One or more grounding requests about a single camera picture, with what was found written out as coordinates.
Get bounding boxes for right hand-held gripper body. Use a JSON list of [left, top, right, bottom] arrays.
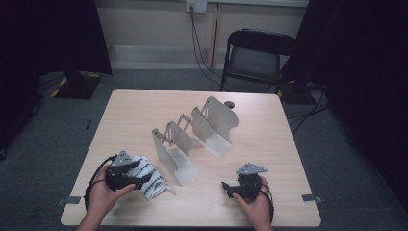
[[235, 162, 268, 204]]

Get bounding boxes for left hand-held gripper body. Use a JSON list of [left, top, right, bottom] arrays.
[[105, 149, 134, 192]]

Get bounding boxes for black and white patterned cloth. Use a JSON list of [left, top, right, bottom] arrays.
[[126, 155, 176, 201]]

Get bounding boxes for person's left hand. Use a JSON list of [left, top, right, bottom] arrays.
[[87, 163, 138, 219]]

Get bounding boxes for person's right hand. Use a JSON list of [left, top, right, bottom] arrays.
[[232, 176, 273, 229]]

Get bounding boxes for grey tape piece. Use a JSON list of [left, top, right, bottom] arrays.
[[55, 195, 82, 207], [301, 193, 323, 204]]

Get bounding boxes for black stand base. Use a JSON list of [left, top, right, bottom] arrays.
[[51, 70, 102, 100]]

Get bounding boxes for black folding chair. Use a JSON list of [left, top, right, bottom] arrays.
[[219, 28, 297, 94]]

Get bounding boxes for dark curtain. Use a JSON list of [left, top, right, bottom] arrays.
[[282, 0, 408, 206], [0, 0, 113, 152]]

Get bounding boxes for black floor cables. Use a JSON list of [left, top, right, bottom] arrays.
[[285, 81, 331, 136]]

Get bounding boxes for black wall socket cable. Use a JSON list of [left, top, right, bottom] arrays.
[[190, 6, 225, 89]]

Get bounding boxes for beige wall conduit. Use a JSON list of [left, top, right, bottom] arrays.
[[210, 3, 222, 69]]

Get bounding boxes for white wall socket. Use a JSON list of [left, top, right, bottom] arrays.
[[186, 0, 209, 13]]

